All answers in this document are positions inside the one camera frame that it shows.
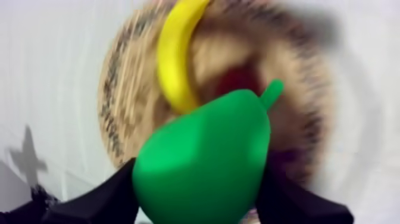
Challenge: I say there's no small red fruit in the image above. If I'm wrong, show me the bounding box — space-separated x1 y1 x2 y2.
217 67 262 96

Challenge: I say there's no yellow toy banana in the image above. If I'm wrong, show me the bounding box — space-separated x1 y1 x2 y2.
156 0 210 115

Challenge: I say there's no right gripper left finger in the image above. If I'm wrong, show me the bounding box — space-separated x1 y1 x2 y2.
0 157 140 224

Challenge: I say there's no green toy pear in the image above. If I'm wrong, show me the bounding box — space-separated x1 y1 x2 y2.
132 79 285 224

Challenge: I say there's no round wooden board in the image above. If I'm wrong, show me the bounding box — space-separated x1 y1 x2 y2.
97 0 333 188

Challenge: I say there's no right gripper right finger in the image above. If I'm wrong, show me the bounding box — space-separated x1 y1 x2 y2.
255 162 355 224

